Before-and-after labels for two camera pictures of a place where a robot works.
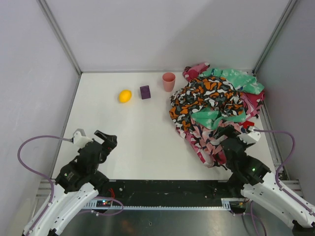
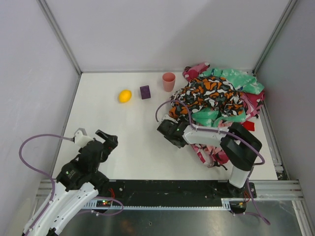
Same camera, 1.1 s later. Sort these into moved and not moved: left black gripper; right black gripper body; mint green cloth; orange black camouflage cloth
Moved: right black gripper body
Not moved: orange black camouflage cloth; mint green cloth; left black gripper
